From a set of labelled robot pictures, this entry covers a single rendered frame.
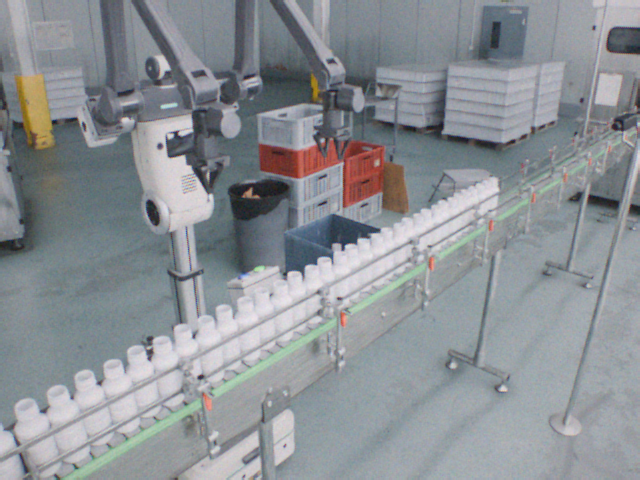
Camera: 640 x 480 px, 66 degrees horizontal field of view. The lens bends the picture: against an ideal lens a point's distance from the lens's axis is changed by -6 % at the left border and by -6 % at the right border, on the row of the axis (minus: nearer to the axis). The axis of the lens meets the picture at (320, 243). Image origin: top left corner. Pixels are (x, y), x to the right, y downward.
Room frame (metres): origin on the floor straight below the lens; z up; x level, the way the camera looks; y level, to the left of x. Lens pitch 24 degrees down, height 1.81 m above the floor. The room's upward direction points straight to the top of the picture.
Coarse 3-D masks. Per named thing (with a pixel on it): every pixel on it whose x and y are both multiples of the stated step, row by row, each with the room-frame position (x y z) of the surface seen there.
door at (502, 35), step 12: (492, 12) 11.64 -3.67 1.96; (504, 12) 11.46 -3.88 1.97; (516, 12) 11.24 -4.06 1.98; (528, 12) 11.14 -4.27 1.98; (492, 24) 11.62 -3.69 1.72; (504, 24) 11.44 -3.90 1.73; (516, 24) 11.26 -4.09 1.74; (480, 36) 11.78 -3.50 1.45; (492, 36) 11.61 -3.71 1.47; (504, 36) 11.42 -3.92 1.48; (516, 36) 11.24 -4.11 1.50; (480, 48) 11.77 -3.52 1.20; (492, 48) 11.59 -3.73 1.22; (504, 48) 11.40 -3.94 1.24; (516, 48) 11.22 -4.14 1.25
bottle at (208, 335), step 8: (200, 320) 1.00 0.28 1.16; (208, 320) 1.01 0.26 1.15; (200, 328) 0.98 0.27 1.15; (208, 328) 0.98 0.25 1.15; (200, 336) 0.98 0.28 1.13; (208, 336) 0.98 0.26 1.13; (216, 336) 0.99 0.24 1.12; (200, 344) 0.97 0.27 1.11; (208, 344) 0.97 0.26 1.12; (216, 352) 0.98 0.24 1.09; (200, 360) 0.97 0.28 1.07; (208, 360) 0.97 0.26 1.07; (216, 360) 0.97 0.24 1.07; (208, 368) 0.97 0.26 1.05; (216, 376) 0.97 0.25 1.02
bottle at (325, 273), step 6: (324, 258) 1.32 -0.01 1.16; (318, 264) 1.30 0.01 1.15; (324, 264) 1.29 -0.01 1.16; (330, 264) 1.30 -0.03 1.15; (318, 270) 1.30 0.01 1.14; (324, 270) 1.29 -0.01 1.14; (330, 270) 1.30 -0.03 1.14; (318, 276) 1.29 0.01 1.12; (324, 276) 1.28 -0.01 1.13; (330, 276) 1.29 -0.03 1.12; (324, 282) 1.28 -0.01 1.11; (330, 288) 1.28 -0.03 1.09; (330, 294) 1.28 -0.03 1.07; (330, 300) 1.28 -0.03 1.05; (330, 312) 1.28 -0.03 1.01
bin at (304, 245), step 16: (304, 224) 2.10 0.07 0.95; (320, 224) 2.17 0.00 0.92; (336, 224) 2.21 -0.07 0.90; (352, 224) 2.15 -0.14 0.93; (288, 240) 1.99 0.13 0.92; (304, 240) 1.93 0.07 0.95; (320, 240) 2.17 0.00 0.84; (336, 240) 2.21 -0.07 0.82; (352, 240) 2.15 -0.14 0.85; (288, 256) 1.99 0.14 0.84; (304, 256) 1.93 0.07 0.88; (320, 256) 1.87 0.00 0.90; (288, 272) 1.99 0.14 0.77; (304, 272) 1.93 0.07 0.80
